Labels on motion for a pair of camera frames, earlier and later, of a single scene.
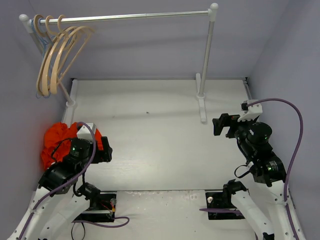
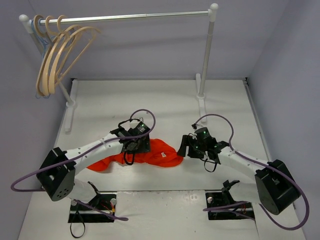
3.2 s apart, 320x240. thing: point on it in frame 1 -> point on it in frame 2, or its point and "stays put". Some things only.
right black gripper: [230, 126] -> [191, 149]
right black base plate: [221, 200] stays put
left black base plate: [106, 209] stays put
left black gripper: [105, 150] -> [144, 146]
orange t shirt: [57, 144] -> [161, 154]
